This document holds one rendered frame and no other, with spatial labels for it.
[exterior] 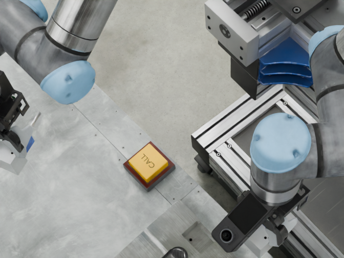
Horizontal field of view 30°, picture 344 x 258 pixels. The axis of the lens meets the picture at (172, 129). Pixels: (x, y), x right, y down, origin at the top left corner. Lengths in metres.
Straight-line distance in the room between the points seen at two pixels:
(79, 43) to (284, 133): 0.32
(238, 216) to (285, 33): 0.52
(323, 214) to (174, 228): 0.83
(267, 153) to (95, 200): 0.61
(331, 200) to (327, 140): 1.14
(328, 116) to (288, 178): 0.10
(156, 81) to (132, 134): 1.02
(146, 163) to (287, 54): 0.38
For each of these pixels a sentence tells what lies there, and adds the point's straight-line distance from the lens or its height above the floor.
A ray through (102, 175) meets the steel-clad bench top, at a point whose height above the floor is 0.80.
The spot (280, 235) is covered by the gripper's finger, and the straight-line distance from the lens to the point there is 1.06.
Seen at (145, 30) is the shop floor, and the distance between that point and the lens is 2.56.
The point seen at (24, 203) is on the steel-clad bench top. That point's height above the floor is 0.80.
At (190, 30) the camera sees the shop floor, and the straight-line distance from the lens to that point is 2.54.
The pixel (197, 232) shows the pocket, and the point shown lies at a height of 0.86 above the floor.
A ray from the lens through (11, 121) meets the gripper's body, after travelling 1.21.
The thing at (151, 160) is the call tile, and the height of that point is 0.84.
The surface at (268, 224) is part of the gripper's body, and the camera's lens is 1.05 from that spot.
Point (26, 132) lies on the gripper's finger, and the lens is 1.25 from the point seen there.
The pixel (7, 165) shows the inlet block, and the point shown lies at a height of 0.94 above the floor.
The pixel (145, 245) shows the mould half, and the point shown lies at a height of 0.89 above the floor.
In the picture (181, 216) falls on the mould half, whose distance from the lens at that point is 1.24.
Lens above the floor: 2.05
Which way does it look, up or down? 62 degrees down
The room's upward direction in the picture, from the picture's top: 10 degrees counter-clockwise
